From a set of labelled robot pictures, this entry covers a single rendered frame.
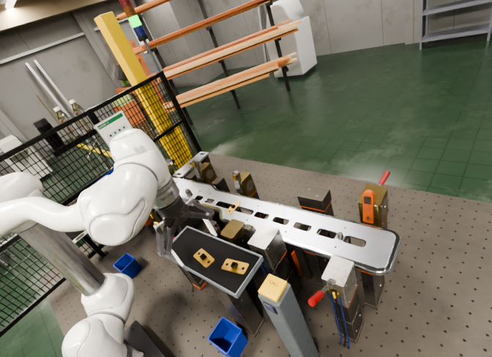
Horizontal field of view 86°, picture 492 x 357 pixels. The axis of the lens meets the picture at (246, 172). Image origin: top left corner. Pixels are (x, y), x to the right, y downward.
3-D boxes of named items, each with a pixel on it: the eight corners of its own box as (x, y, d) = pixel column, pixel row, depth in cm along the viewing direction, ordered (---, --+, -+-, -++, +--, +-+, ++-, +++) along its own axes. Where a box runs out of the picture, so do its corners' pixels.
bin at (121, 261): (143, 267, 160) (135, 258, 156) (129, 281, 155) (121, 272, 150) (134, 261, 167) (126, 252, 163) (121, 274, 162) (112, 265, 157)
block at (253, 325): (265, 320, 111) (227, 252, 87) (255, 338, 106) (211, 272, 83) (247, 309, 117) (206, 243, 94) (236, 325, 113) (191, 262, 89)
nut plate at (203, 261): (215, 260, 85) (214, 257, 84) (206, 268, 83) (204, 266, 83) (201, 248, 91) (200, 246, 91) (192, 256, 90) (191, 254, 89)
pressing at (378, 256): (405, 227, 92) (405, 224, 91) (387, 282, 79) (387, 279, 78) (172, 176, 180) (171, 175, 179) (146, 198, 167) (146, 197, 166)
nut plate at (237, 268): (249, 264, 79) (248, 261, 79) (244, 275, 77) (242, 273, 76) (227, 258, 84) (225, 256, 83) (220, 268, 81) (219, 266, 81)
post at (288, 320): (321, 353, 95) (293, 284, 72) (311, 375, 91) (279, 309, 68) (302, 342, 100) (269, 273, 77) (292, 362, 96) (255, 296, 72)
